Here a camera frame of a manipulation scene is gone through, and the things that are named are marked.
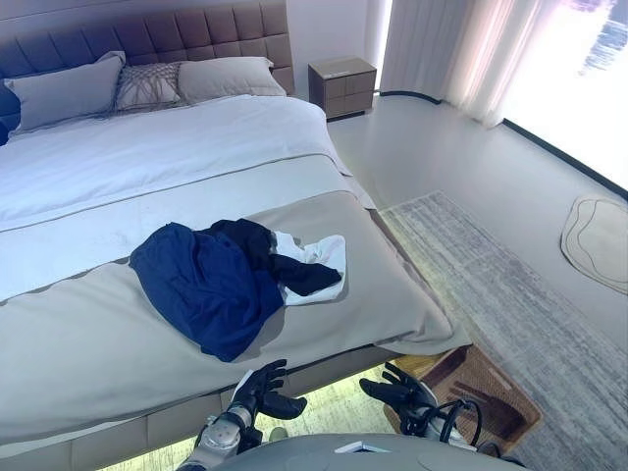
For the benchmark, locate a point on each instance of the beige round floor mat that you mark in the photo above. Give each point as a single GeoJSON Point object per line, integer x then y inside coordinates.
{"type": "Point", "coordinates": [596, 240]}

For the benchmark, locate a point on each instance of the white garment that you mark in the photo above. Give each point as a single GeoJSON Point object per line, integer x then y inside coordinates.
{"type": "Point", "coordinates": [324, 250]}

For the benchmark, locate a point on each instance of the white duvet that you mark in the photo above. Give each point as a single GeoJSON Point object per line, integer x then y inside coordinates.
{"type": "Point", "coordinates": [172, 147]}

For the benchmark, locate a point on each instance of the black garment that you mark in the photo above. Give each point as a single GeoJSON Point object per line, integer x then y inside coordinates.
{"type": "Point", "coordinates": [250, 240]}

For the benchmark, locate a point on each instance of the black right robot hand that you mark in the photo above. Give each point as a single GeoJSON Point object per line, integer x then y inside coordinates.
{"type": "Point", "coordinates": [404, 395]}

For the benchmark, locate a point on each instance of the tufted brown headboard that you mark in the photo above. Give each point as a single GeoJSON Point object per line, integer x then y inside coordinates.
{"type": "Point", "coordinates": [206, 29]}

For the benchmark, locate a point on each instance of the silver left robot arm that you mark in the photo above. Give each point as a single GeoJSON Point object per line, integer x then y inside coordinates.
{"type": "Point", "coordinates": [221, 436]}

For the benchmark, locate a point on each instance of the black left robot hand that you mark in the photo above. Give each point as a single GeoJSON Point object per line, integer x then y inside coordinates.
{"type": "Point", "coordinates": [275, 400]}

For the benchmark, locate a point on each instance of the beige upholstered bed frame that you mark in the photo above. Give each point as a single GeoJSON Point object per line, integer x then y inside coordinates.
{"type": "Point", "coordinates": [147, 432]}

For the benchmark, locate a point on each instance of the brown wooden nightstand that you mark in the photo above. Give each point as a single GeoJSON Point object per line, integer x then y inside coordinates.
{"type": "Point", "coordinates": [346, 86]}

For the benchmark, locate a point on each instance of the grey area rug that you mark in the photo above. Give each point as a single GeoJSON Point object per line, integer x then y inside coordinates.
{"type": "Point", "coordinates": [515, 319]}

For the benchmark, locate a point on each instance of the navy blue garment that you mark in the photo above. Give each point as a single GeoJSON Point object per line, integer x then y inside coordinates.
{"type": "Point", "coordinates": [206, 289]}

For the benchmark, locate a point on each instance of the patterned beige cushion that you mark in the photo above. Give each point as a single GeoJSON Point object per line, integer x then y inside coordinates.
{"type": "Point", "coordinates": [147, 86]}

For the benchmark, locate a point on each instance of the black curtain floor track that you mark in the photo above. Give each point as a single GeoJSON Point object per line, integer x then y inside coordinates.
{"type": "Point", "coordinates": [427, 98]}

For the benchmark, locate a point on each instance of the plain grey pillow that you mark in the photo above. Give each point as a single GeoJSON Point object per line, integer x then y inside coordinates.
{"type": "Point", "coordinates": [64, 95]}
{"type": "Point", "coordinates": [225, 78]}

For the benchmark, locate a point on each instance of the bright window pane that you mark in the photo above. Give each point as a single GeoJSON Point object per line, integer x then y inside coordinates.
{"type": "Point", "coordinates": [569, 73]}

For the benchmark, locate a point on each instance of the brown wicker basket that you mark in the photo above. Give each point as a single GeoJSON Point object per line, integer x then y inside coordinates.
{"type": "Point", "coordinates": [495, 397]}

